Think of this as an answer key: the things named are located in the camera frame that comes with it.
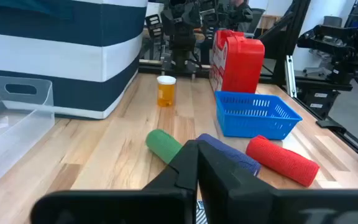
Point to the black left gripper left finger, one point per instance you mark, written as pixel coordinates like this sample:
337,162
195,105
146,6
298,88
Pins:
154,205

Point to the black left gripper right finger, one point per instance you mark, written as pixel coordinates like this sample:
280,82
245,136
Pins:
259,205

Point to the red block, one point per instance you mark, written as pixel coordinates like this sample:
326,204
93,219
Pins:
281,160

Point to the blue block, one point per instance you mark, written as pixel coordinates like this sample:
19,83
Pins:
238,157

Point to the green bandage roll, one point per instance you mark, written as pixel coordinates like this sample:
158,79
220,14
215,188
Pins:
162,144

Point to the orange pill bottle white cap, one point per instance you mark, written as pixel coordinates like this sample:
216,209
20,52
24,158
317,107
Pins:
166,93

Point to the navy white striped fabric bin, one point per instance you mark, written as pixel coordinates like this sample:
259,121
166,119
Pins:
57,56

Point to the clear plastic container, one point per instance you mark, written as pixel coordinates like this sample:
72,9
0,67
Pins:
11,130

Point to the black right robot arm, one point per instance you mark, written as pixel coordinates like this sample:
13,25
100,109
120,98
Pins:
182,49

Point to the black background robot arm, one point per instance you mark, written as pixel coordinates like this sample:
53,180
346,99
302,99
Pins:
331,46

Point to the person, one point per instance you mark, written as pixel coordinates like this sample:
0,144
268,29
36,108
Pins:
242,15

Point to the red first aid case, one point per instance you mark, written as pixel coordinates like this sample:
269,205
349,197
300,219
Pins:
244,62

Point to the blue plastic basket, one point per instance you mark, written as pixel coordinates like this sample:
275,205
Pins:
253,124

